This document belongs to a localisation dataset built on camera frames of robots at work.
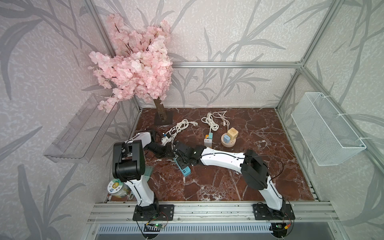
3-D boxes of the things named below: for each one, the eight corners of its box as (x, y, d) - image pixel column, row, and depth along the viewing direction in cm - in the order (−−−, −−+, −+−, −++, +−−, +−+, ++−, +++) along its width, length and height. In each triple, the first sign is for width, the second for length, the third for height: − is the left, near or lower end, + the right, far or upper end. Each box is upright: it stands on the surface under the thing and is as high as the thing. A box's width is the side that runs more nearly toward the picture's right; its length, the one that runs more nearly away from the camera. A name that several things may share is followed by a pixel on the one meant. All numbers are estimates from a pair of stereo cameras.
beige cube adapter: (230, 143, 101) (232, 136, 95) (224, 137, 104) (226, 131, 98) (236, 138, 104) (239, 132, 97) (231, 133, 107) (232, 126, 100)
